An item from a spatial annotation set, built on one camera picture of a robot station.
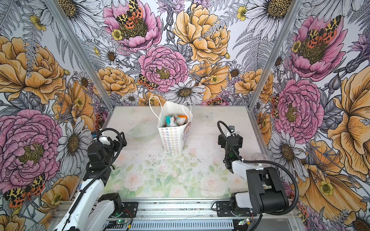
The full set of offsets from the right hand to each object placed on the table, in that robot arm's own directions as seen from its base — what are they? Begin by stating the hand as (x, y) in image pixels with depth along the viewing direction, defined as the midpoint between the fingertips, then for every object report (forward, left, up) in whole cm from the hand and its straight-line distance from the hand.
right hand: (229, 136), depth 92 cm
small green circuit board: (-41, +60, -9) cm, 73 cm away
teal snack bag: (+2, +34, +15) cm, 38 cm away
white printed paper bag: (-6, +33, +9) cm, 35 cm away
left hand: (-5, +65, +9) cm, 66 cm away
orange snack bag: (+10, +28, +9) cm, 31 cm away
